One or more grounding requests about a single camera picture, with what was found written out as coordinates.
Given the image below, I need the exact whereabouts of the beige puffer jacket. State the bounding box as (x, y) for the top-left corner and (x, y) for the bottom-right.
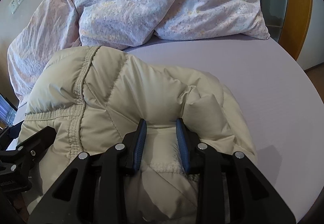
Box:
(19, 46), (257, 223)

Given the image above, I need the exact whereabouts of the lavender bed sheet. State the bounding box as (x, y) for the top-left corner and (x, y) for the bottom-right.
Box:
(7, 36), (324, 223)

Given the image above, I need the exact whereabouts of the pink floral duvet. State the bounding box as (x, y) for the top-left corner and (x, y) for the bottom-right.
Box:
(7, 0), (270, 103)

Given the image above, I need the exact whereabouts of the wooden door frame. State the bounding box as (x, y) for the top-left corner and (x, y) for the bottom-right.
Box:
(278, 0), (312, 59)

